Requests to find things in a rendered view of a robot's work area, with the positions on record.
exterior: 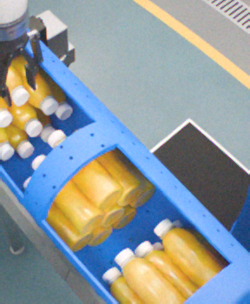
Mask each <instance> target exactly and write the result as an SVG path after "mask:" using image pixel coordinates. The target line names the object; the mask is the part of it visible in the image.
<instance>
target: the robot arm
mask: <svg viewBox="0 0 250 304"><path fill-rule="evenodd" d="M27 1H28V0H0V96H1V97H2V99H4V101H5V103H6V104H7V105H9V106H10V107H11V106H12V103H11V100H10V91H9V88H8V85H7V84H6V80H7V75H8V70H9V67H10V66H11V62H12V61H13V59H14V58H15V57H17V56H20V55H22V56H23V59H24V60H25V61H26V62H27V64H25V65H24V66H25V75H26V78H27V84H28V85H29V86H30V87H31V89H32V90H33V91H36V90H37V88H36V80H35V76H37V71H38V70H39V68H38V67H37V65H38V64H39V63H43V60H44V59H43V54H42V51H41V44H40V43H39V40H40V33H39V32H38V31H37V30H36V29H35V28H32V29H31V31H30V32H27V28H28V26H29V20H30V18H29V13H28V3H27ZM29 40H30V44H31V49H32V52H33V55H34V57H33V59H32V58H31V57H30V56H29V53H27V51H26V50H25V48H26V45H27V42H28V41H29Z"/></svg>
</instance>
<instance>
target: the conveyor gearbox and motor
mask: <svg viewBox="0 0 250 304"><path fill-rule="evenodd" d="M38 17H40V18H41V19H42V20H43V24H44V25H45V26H46V27H47V31H46V32H47V38H48V48H49V49H50V50H51V51H52V52H53V53H54V54H55V55H56V56H57V58H58V59H59V60H60V61H61V62H62V63H63V64H64V65H65V66H66V67H69V65H70V64H71V63H73V62H74V61H75V60H76V59H75V47H74V46H73V45H72V44H71V43H70V42H69V35H68V26H67V25H65V24H64V23H62V21H61V20H59V19H58V18H57V17H56V16H55V15H54V14H53V12H52V11H50V10H46V11H45V12H43V13H42V14H41V15H39V16H37V17H36V18H38Z"/></svg>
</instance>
